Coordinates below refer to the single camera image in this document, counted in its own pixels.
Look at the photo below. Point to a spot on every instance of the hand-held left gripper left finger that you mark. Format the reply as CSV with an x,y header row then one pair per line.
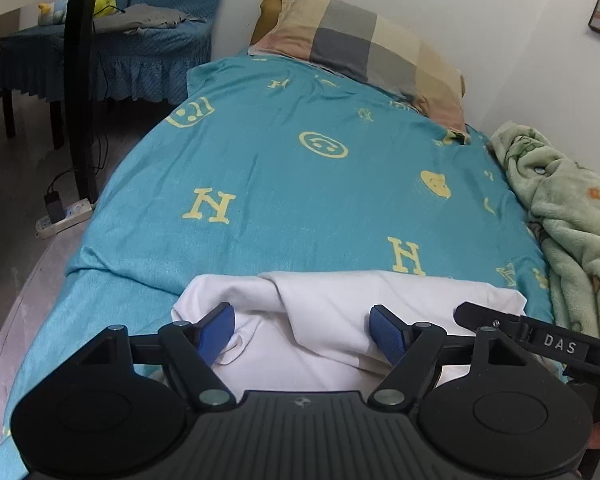
x,y
217,332

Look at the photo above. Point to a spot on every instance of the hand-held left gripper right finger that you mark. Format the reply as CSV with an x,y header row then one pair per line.
x,y
387,335

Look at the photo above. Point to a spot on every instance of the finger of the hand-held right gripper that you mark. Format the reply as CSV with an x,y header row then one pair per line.
x,y
485,316

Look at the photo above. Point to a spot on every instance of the white t-shirt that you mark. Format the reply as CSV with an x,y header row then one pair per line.
x,y
330,310

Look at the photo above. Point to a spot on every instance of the pale green fleece blanket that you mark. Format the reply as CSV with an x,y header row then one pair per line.
x,y
570,210

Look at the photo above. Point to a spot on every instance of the teal printed bed sheet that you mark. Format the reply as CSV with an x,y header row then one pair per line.
x,y
280,185

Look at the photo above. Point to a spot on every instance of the white power strip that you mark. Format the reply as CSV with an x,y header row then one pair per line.
x,y
67,216

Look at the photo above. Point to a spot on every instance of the black power adapter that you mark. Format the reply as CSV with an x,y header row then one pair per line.
x,y
55,206

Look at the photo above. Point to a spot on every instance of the white table with black legs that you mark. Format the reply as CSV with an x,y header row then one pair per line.
x,y
80,110

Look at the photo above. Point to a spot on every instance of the checkered pillow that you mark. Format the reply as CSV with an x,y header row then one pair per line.
x,y
360,40

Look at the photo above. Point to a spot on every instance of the brown pillow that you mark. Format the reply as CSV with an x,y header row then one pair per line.
x,y
267,15

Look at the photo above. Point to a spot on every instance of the grey cloth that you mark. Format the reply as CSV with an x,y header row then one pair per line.
x,y
145,15

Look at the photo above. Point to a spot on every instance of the yellow-green plush toy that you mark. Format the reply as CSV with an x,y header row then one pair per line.
x,y
105,4

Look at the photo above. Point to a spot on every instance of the white and yellow plush toy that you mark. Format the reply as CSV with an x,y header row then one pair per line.
x,y
52,12

